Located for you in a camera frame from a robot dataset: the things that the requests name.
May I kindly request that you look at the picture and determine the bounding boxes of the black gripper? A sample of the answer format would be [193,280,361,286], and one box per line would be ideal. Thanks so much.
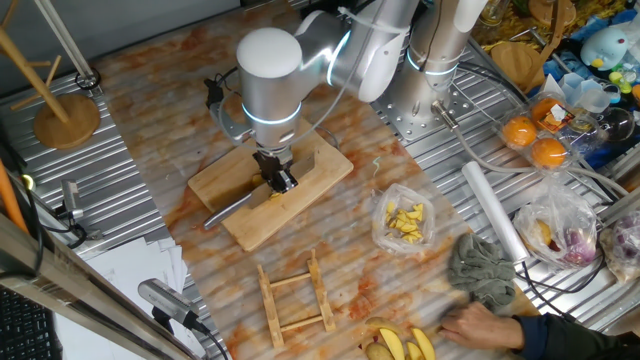
[252,148,300,195]

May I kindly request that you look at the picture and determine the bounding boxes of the steel kitchen knife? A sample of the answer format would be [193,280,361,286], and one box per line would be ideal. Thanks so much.
[202,152,317,231]

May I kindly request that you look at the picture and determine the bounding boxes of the dark sleeved forearm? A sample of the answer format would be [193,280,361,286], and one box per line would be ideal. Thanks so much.
[514,312,640,360]

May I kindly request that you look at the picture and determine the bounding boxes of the person bare hand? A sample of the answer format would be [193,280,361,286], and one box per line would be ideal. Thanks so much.
[438,301,527,351]

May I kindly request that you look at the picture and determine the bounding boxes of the wooden cutting board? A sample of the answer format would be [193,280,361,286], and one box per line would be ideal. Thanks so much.
[187,118,355,253]

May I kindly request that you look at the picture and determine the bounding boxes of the plastic bag of potato pieces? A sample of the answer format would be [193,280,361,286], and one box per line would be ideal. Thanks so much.
[370,182,437,256]

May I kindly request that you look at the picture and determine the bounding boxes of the wooden knife rack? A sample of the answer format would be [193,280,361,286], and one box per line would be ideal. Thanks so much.
[256,248,337,349]

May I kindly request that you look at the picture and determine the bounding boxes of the metal robot mounting plate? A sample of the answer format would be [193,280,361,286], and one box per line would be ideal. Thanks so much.
[372,74,476,144]

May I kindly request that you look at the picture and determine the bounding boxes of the orange marble pattern mat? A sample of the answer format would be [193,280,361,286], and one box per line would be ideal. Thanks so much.
[93,0,541,360]

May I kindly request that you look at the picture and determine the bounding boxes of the white paper sheet stack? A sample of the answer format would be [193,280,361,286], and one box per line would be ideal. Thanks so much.
[52,237,189,360]

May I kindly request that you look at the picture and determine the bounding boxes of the whole brown potato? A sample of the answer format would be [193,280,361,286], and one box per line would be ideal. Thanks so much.
[363,341,396,360]

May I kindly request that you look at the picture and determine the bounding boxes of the white plastic wrap roll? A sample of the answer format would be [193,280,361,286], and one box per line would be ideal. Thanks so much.
[460,160,530,264]

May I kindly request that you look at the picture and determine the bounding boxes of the wooden round base stand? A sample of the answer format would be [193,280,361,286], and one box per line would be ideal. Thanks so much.
[0,0,102,151]

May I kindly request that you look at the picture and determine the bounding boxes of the grey green cloth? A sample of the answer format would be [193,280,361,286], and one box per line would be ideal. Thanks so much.
[446,231,517,310]

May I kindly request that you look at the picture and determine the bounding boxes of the white rod stand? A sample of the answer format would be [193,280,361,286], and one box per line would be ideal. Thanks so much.
[33,0,104,94]

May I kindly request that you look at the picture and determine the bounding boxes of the wooden disc with stick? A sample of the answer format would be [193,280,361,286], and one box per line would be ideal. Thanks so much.
[490,0,577,95]

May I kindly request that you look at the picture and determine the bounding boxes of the orange pole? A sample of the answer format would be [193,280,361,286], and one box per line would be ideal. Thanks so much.
[0,158,30,235]

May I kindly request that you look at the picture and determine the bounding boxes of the clear glass jar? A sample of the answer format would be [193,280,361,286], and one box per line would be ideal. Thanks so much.
[479,0,506,27]

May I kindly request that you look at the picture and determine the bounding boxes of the orange fruit with label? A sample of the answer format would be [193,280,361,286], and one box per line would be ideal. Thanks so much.
[529,96,564,126]

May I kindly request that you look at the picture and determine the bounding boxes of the black keyboard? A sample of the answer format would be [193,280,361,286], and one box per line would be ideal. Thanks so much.
[0,287,64,360]

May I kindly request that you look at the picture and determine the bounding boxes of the clear plastic fruit container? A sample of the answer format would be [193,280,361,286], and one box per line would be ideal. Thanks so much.
[494,89,581,174]

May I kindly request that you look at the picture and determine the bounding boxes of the purple onion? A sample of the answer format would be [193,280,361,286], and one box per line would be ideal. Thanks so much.
[562,227,597,266]

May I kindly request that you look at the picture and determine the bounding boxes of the clear plastic cups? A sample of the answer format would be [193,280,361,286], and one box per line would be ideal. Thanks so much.
[558,72,614,114]

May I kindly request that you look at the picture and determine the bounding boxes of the clear glass bowl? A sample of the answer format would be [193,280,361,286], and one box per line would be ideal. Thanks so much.
[594,106,637,144]

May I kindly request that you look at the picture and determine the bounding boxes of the blue plush toy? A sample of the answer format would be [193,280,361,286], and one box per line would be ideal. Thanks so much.
[579,25,631,71]

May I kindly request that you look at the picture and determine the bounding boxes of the clear bag of purple vegetables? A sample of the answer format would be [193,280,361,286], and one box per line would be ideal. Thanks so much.
[598,209,640,285]

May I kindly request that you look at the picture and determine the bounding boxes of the green yellow toy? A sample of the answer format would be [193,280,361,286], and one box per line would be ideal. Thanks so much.
[607,69,634,95]

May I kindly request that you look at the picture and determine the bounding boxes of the grey camera mounting bracket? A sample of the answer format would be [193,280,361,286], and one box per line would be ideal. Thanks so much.
[209,102,256,146]

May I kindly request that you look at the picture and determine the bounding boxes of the black camera cable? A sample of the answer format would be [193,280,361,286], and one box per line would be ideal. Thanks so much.
[214,65,240,96]

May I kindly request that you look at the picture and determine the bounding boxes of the grey cylindrical camera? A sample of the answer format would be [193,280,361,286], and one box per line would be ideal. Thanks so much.
[137,278,201,331]

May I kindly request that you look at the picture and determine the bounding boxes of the grey robot hose cable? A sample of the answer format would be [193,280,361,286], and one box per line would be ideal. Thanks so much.
[430,99,631,199]

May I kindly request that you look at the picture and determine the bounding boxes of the grey camera on clamp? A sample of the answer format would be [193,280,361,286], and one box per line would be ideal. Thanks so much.
[53,178,104,250]

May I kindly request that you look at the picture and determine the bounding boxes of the steel frame rail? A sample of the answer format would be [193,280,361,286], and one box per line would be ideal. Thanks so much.
[0,212,194,360]

